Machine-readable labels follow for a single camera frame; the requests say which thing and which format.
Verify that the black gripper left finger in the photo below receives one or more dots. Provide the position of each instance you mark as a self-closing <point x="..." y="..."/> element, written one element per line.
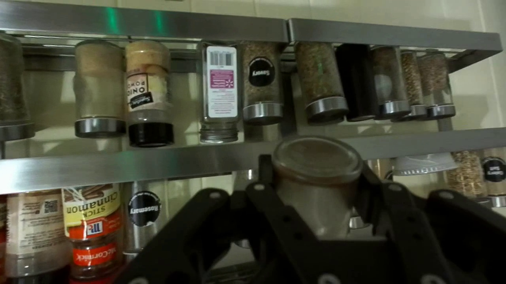
<point x="222" y="236"/>

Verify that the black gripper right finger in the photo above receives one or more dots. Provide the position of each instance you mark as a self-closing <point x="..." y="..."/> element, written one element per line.
<point x="449" y="236"/>

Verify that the brown spice glass jar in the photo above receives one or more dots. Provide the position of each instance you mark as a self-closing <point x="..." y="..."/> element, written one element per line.
<point x="317" y="162"/>

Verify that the seed spice glass jar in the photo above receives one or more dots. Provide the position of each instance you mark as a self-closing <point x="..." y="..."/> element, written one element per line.
<point x="468" y="175"/>

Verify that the glass jar round black label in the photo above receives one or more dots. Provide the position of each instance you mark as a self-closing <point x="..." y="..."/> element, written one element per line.
<point x="496" y="170"/>

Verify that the red yellow label jar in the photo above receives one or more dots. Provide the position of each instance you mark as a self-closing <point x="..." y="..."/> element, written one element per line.
<point x="94" y="225"/>

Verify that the white barcode label jar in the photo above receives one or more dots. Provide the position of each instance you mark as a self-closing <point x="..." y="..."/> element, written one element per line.
<point x="222" y="79"/>

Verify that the brown spice steel-lid jar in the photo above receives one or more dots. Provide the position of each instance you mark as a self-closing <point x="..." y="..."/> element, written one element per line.
<point x="390" y="79"/>
<point x="414" y="79"/>
<point x="437" y="79"/>

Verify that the herb jar round black label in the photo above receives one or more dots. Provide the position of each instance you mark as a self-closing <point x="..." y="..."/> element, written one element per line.
<point x="262" y="72"/>

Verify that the black-lid labelled spice jar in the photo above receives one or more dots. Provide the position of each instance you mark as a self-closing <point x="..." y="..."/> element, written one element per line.
<point x="150" y="79"/>

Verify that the green herb steel-lid jar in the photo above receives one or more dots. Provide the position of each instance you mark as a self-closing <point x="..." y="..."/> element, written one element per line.
<point x="319" y="72"/>

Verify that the beige spice steel-lid jar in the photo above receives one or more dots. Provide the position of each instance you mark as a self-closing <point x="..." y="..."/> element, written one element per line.
<point x="99" y="79"/>

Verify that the dark spice glass jar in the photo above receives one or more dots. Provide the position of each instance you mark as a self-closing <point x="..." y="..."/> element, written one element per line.
<point x="12" y="83"/>

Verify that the white perforated lid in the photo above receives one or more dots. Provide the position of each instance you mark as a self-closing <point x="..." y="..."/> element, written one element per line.
<point x="425" y="164"/>

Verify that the steel tin round black label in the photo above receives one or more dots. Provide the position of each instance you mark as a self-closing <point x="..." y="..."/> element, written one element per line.
<point x="143" y="209"/>

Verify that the brown bottle paper label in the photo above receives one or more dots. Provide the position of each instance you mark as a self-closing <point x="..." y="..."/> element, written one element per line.
<point x="37" y="230"/>

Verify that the steel wall spice rack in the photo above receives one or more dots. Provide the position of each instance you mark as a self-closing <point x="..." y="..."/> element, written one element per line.
<point x="132" y="23"/>

